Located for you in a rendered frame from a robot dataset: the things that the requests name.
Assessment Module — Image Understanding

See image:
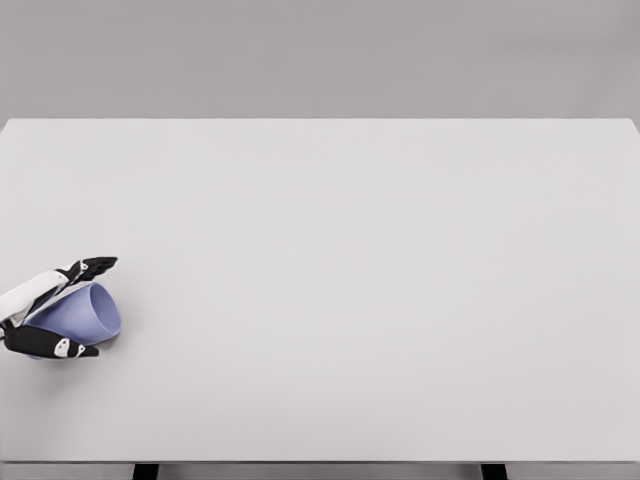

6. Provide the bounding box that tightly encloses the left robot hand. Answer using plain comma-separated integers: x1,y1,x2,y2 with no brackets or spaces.
0,256,119,360

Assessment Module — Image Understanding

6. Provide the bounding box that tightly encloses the light blue cup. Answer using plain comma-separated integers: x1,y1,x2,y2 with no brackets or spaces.
21,281,124,362

